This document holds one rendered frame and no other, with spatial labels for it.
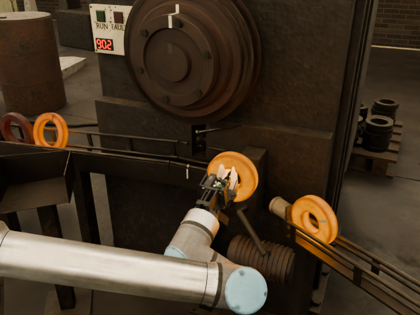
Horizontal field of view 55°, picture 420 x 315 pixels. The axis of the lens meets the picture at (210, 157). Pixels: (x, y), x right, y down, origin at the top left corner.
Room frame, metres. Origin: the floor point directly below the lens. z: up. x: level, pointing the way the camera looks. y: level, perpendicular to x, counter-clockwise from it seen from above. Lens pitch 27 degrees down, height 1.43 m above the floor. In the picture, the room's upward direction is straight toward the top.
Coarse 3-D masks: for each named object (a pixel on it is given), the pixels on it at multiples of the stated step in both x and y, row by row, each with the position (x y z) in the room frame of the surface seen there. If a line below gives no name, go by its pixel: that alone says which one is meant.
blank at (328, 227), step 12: (300, 204) 1.01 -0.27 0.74; (312, 204) 0.97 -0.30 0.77; (324, 204) 0.96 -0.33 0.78; (300, 216) 1.00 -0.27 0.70; (324, 216) 0.93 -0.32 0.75; (312, 228) 0.99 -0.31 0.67; (324, 228) 0.93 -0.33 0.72; (336, 228) 0.93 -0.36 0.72; (312, 240) 0.96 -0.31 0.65; (324, 240) 0.92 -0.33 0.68
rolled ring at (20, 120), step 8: (16, 112) 1.72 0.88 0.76; (8, 120) 1.71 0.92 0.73; (16, 120) 1.69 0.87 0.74; (24, 120) 1.69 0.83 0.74; (0, 128) 1.74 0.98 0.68; (8, 128) 1.74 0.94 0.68; (24, 128) 1.67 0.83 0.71; (32, 128) 1.69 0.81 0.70; (8, 136) 1.73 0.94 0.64; (32, 136) 1.68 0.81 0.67
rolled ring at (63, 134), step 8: (48, 112) 1.68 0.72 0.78; (40, 120) 1.68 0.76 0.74; (48, 120) 1.69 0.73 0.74; (56, 120) 1.65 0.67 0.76; (40, 128) 1.68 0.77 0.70; (64, 128) 1.63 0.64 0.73; (40, 136) 1.67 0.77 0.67; (64, 136) 1.61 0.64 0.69; (40, 144) 1.65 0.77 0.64; (48, 144) 1.66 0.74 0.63; (56, 144) 1.61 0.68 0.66; (64, 144) 1.62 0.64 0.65
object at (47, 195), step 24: (0, 168) 1.34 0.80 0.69; (24, 168) 1.39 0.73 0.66; (48, 168) 1.41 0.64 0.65; (72, 168) 1.40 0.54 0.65; (0, 192) 1.28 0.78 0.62; (24, 192) 1.31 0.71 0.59; (48, 192) 1.30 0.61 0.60; (48, 216) 1.28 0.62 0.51; (72, 288) 1.33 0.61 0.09; (48, 312) 1.26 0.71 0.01; (72, 312) 1.26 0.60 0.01
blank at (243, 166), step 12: (216, 156) 1.05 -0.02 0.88; (228, 156) 1.03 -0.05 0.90; (240, 156) 1.03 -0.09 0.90; (216, 168) 1.04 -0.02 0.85; (228, 168) 1.02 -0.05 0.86; (240, 168) 1.01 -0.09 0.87; (252, 168) 1.01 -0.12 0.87; (252, 180) 0.99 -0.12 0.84; (240, 192) 1.01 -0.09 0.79; (252, 192) 0.99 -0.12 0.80
